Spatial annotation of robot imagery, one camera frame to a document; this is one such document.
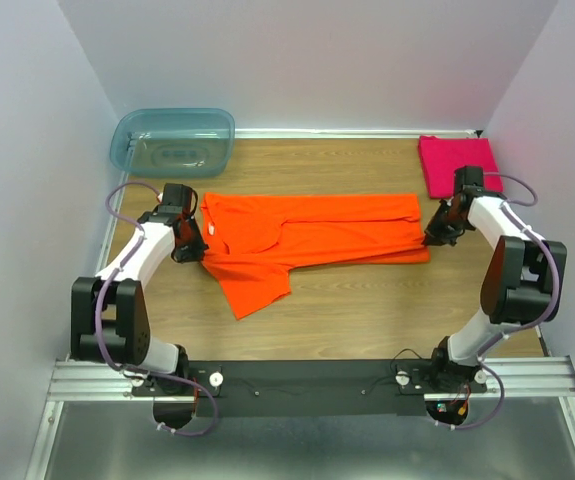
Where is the orange t shirt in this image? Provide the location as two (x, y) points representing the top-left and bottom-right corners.
(200, 193), (430, 320)

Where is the aluminium frame rail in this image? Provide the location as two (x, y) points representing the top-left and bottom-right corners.
(48, 357), (575, 402)

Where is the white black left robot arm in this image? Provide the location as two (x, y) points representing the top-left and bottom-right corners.
(70, 183), (208, 395)

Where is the teal plastic basin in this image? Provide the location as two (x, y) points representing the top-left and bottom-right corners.
(109, 108), (235, 178)

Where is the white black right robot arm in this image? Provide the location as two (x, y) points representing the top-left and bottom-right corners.
(423, 166), (567, 392)

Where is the folded pink t shirt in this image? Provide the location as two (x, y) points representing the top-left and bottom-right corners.
(418, 136), (499, 199)

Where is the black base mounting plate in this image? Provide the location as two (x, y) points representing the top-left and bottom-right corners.
(132, 358), (488, 428)

